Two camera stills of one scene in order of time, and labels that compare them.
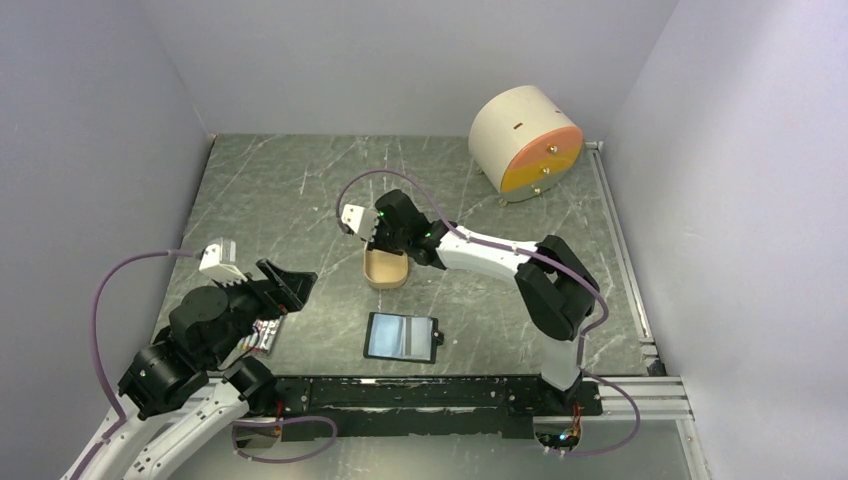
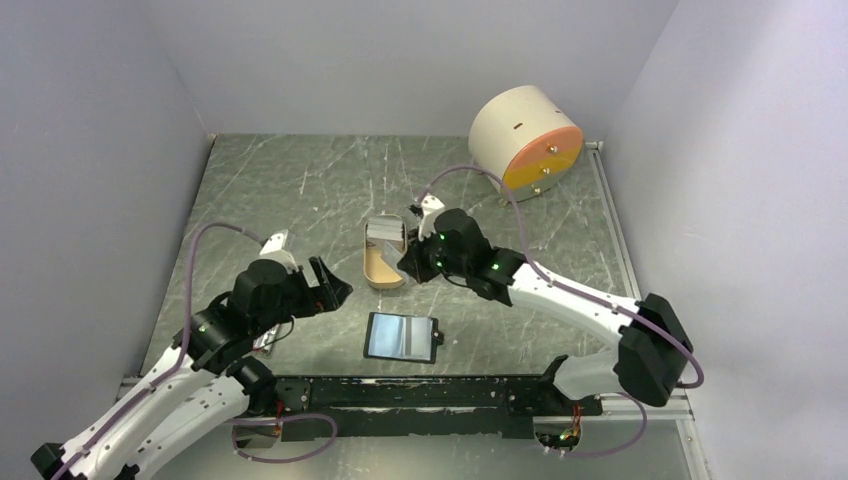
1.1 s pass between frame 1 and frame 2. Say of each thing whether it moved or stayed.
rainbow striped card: stayed
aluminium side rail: stayed
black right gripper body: moved
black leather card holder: stayed
